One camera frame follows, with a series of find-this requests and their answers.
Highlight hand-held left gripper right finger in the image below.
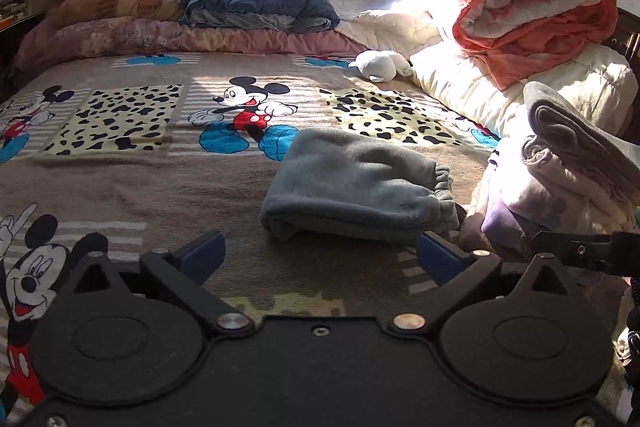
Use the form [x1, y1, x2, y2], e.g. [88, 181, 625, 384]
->
[389, 232, 576, 338]

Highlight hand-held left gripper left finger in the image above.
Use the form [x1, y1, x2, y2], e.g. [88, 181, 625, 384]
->
[70, 229, 256, 340]

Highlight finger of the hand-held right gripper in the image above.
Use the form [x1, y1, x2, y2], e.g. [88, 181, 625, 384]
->
[531, 229, 640, 277]

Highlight grey sweatpants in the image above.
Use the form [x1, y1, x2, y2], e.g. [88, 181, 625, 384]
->
[260, 127, 461, 244]

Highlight cream purple-flower folded garment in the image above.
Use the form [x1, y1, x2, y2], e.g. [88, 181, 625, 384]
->
[487, 137, 636, 238]

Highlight purple floral folded garment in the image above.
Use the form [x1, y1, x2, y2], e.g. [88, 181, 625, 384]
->
[481, 197, 531, 253]

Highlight cartoon mouse printed blanket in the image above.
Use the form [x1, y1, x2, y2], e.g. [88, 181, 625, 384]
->
[0, 52, 506, 413]

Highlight grey folded garment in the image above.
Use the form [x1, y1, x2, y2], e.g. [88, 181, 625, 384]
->
[522, 81, 640, 208]

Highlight white plush toy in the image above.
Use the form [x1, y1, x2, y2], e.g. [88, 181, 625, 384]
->
[348, 50, 415, 84]

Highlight dark wooden cabinet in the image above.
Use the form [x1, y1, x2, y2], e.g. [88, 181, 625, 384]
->
[607, 7, 640, 68]

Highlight pink floral pillow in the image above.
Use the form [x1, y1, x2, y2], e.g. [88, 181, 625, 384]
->
[15, 19, 371, 72]

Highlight orange white folded quilt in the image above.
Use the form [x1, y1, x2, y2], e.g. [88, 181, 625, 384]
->
[419, 0, 618, 90]

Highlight tan cartoon print pillow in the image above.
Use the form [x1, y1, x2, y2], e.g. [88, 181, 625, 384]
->
[50, 0, 187, 28]

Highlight dark cluttered desk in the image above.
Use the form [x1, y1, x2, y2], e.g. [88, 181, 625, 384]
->
[0, 0, 46, 58]

